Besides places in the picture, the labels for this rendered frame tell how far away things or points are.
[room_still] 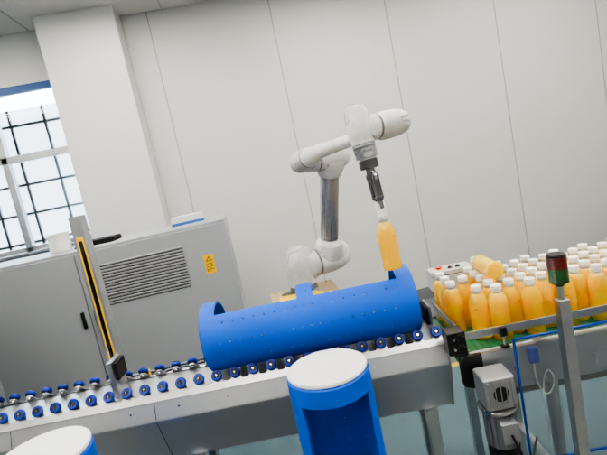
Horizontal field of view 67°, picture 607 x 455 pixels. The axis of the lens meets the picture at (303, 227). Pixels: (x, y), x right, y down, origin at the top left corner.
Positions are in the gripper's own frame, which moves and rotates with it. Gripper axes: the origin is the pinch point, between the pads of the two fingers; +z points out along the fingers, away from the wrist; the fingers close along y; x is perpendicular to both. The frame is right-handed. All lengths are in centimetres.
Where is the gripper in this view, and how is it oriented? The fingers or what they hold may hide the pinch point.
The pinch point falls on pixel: (380, 208)
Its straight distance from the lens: 184.3
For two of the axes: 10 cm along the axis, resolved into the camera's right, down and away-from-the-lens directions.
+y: 0.5, 0.2, -10.0
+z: 2.7, 9.6, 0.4
